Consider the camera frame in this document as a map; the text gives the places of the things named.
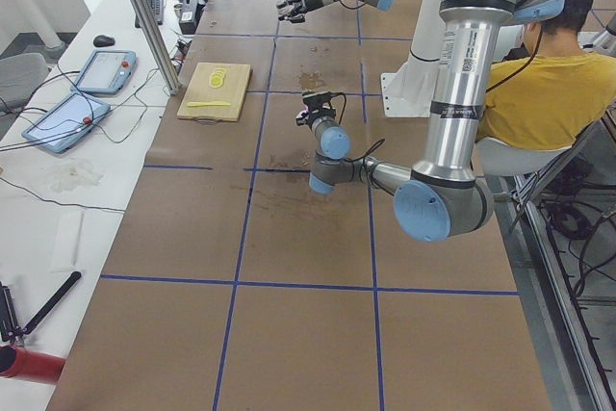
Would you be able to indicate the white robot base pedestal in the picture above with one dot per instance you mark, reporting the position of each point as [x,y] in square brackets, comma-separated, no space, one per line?
[409,91]

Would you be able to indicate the upper blue teach pendant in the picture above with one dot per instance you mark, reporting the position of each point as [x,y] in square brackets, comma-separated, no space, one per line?
[106,72]

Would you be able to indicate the black keyboard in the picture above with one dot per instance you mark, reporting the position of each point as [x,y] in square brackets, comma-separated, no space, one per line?
[151,4]

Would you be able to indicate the bamboo cutting board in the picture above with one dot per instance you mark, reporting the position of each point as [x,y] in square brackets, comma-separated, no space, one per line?
[233,90]

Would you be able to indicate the aluminium frame post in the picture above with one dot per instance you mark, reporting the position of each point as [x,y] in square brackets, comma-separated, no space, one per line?
[156,44]

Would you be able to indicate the yellow plastic knife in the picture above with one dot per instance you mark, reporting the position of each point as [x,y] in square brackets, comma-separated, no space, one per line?
[214,103]

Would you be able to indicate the black computer mouse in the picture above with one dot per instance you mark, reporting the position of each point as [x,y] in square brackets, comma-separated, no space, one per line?
[103,41]

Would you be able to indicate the white chair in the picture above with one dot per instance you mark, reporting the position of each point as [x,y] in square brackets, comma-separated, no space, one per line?
[498,158]

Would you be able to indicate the person in yellow shirt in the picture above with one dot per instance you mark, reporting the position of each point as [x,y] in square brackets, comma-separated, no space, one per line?
[544,103]

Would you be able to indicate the white foam strip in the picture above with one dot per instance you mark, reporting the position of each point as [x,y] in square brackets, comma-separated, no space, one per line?
[66,242]

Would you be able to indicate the black rod tool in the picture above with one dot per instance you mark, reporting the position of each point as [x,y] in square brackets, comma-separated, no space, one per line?
[51,303]

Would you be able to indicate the red cylinder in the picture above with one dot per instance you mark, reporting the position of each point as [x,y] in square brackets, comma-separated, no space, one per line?
[23,364]

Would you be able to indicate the blue teach pendant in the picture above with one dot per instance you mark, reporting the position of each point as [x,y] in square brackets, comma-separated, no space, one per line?
[106,72]
[67,122]

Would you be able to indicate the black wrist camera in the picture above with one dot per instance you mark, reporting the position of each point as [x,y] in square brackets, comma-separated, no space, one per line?
[315,100]

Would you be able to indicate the lower blue teach pendant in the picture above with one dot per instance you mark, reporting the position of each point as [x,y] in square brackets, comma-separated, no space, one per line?
[67,122]

